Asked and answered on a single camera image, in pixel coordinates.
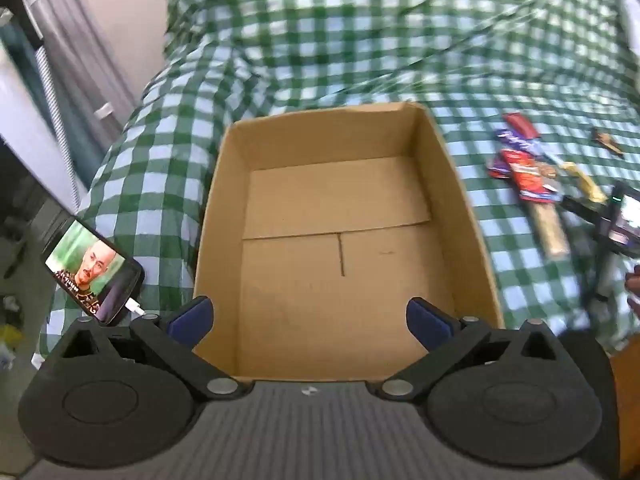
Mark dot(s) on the small red snack packet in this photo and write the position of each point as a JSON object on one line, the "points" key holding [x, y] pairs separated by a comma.
{"points": [[521, 125]]}

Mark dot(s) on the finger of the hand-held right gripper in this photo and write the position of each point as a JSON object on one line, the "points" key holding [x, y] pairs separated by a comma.
{"points": [[585, 210]]}

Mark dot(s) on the dark brown gold bar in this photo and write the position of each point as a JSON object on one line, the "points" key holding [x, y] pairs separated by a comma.
{"points": [[607, 141]]}

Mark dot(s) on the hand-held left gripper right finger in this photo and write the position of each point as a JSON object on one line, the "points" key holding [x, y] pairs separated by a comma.
{"points": [[425, 320]]}

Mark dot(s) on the large red snack packet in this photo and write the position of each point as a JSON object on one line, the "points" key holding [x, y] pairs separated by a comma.
{"points": [[527, 175]]}

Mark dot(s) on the white curtain clip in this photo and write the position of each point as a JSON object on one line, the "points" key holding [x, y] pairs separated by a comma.
{"points": [[103, 110]]}

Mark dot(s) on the purple snack bar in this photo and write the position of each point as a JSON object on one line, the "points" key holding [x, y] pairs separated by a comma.
{"points": [[497, 166]]}

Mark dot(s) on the purple chocolate packet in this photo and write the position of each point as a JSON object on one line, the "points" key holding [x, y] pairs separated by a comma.
{"points": [[517, 142]]}

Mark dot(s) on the teal curtain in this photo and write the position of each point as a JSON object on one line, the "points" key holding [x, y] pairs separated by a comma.
{"points": [[30, 110]]}

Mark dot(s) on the brown cardboard box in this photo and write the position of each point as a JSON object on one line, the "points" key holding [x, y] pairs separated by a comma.
{"points": [[300, 240]]}

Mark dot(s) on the person's right hand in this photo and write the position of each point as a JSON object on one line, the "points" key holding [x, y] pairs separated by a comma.
{"points": [[633, 290]]}

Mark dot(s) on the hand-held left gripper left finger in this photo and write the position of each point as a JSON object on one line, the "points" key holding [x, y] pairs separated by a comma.
{"points": [[192, 317]]}

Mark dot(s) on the black smartphone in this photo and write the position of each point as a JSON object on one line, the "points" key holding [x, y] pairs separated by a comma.
{"points": [[90, 270]]}

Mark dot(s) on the grey curtain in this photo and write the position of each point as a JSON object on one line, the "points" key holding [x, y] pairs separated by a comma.
{"points": [[90, 35]]}

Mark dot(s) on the yellow snack packet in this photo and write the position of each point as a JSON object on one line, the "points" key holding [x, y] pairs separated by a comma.
{"points": [[582, 181]]}

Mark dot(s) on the green checkered blanket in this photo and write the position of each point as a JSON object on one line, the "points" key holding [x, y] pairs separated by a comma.
{"points": [[350, 35]]}

